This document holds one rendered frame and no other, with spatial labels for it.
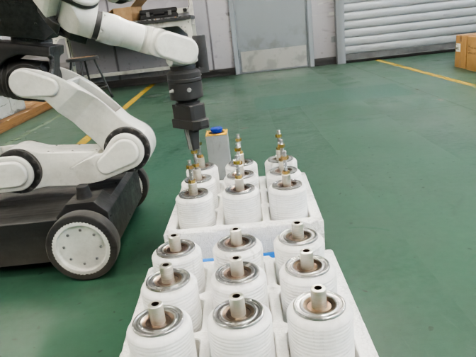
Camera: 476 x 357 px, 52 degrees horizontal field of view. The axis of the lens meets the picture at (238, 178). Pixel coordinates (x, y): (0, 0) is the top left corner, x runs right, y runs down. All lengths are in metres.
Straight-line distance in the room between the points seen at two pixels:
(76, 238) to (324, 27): 5.32
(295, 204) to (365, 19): 5.36
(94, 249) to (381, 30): 5.48
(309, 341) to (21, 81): 1.15
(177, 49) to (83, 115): 0.45
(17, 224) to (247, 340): 0.97
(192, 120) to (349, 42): 5.23
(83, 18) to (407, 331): 0.99
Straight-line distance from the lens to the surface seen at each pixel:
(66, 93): 1.54
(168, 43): 1.22
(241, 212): 1.20
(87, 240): 1.43
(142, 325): 0.75
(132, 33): 1.23
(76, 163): 1.60
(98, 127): 1.56
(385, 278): 1.31
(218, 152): 1.59
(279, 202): 1.20
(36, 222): 1.51
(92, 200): 1.45
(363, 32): 6.44
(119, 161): 1.52
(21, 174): 1.62
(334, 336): 0.72
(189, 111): 1.26
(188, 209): 1.21
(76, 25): 1.23
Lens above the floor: 0.66
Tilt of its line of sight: 18 degrees down
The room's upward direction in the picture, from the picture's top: 6 degrees counter-clockwise
